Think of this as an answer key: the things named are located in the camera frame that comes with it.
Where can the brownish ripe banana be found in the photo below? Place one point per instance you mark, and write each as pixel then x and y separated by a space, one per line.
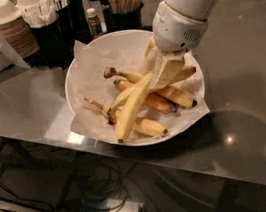
pixel 154 101

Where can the black cup holder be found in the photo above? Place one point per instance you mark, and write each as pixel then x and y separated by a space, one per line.
pixel 73 20

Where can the stack of paper bowls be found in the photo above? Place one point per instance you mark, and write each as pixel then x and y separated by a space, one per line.
pixel 15 30

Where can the black cup of stirrers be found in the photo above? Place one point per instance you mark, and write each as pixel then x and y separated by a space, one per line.
pixel 125 14

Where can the white bowl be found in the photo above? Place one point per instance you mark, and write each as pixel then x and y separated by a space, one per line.
pixel 112 45

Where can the small brown sauce bottle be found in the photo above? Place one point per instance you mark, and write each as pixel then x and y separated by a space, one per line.
pixel 94 23

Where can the black holder with packets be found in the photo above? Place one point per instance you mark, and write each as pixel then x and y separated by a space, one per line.
pixel 42 19

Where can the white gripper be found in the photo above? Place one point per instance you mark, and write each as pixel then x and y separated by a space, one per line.
pixel 176 30

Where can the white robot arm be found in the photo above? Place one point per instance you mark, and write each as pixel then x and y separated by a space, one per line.
pixel 195 9

